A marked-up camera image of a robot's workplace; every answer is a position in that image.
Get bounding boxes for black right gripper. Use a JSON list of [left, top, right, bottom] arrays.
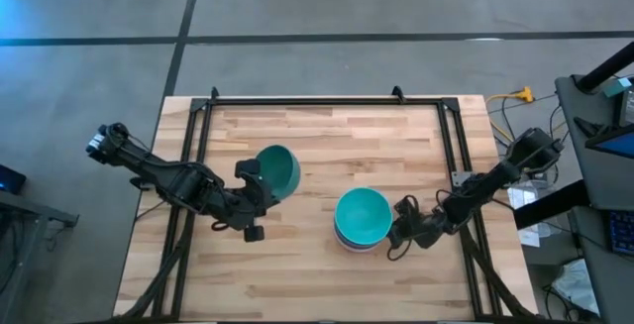
[[388, 197, 455, 250]]

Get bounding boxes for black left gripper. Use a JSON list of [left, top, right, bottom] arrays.
[[216, 158, 281, 245]]

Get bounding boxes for dark green plastic bowl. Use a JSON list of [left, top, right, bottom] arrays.
[[256, 144, 302, 202]]

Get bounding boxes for turquoise plastic bowl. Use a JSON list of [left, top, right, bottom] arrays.
[[334, 187, 394, 247]]

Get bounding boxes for white plastic bowl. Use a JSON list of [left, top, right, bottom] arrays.
[[339, 237, 385, 255]]

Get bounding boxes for grey metal mounting plate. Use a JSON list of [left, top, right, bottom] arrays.
[[451, 169, 476, 189]]

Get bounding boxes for white paper sheet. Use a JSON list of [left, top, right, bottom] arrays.
[[507, 184, 546, 249]]

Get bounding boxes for black diagonal support bar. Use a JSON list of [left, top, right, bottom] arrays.
[[513, 179, 590, 230]]

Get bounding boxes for white plastic bag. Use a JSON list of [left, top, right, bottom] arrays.
[[551, 258, 600, 315]]

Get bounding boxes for grey side desk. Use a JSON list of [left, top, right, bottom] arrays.
[[554, 73, 634, 324]]

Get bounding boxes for black keyboard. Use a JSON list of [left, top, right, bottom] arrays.
[[607, 209, 634, 258]]

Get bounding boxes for grey metal stand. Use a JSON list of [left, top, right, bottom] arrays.
[[0, 189, 80, 324]]

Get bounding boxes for tablet with blue screen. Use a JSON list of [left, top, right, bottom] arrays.
[[585, 124, 634, 161]]

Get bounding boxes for black device with blue light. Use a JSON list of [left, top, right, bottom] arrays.
[[0, 163, 28, 196]]

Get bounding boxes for small teal box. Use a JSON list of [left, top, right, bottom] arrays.
[[602, 76, 634, 99]]

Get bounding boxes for black monitor pole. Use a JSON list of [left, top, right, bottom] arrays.
[[576, 41, 634, 93]]

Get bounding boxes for black cable bundle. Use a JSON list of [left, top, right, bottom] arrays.
[[458, 224, 539, 321], [118, 204, 195, 321]]

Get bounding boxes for black aluminium table frame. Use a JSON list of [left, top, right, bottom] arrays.
[[112, 85, 539, 324]]

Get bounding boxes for yellow power cable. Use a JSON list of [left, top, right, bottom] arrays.
[[486, 93, 521, 142]]

